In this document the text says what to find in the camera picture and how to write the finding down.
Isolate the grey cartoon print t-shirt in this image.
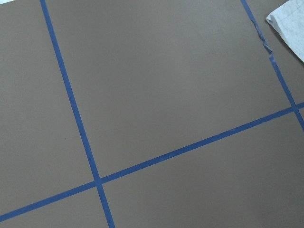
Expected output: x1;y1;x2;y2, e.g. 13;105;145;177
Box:
266;0;304;61

